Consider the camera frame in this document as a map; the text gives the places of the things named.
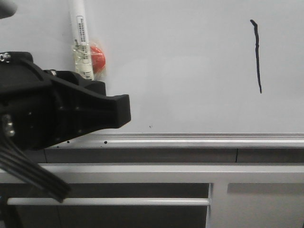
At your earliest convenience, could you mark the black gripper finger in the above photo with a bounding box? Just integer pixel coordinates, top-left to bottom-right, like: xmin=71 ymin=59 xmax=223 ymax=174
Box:
xmin=76 ymin=95 xmax=131 ymax=136

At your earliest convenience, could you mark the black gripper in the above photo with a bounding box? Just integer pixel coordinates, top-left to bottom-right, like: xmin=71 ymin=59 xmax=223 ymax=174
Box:
xmin=0 ymin=52 xmax=106 ymax=150

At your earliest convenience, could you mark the red round magnet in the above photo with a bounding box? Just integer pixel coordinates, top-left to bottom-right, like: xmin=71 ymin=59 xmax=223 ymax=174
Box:
xmin=90 ymin=46 xmax=106 ymax=74

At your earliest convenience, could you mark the white whiteboard marker pen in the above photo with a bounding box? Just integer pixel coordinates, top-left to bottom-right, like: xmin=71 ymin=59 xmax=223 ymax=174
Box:
xmin=68 ymin=0 xmax=94 ymax=80

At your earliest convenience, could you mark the white horizontal stand rod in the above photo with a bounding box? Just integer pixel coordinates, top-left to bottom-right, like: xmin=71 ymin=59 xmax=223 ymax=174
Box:
xmin=7 ymin=198 xmax=210 ymax=206

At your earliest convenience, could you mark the black flat cable bundle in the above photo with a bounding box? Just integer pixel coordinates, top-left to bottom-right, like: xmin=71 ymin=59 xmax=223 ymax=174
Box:
xmin=0 ymin=135 xmax=71 ymax=204

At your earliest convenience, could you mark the white whiteboard with aluminium frame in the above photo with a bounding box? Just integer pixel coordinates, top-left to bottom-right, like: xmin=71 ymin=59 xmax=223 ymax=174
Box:
xmin=0 ymin=0 xmax=304 ymax=149

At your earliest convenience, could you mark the white metal stand frame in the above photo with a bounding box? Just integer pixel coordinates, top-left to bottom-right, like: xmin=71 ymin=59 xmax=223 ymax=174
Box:
xmin=0 ymin=163 xmax=304 ymax=228

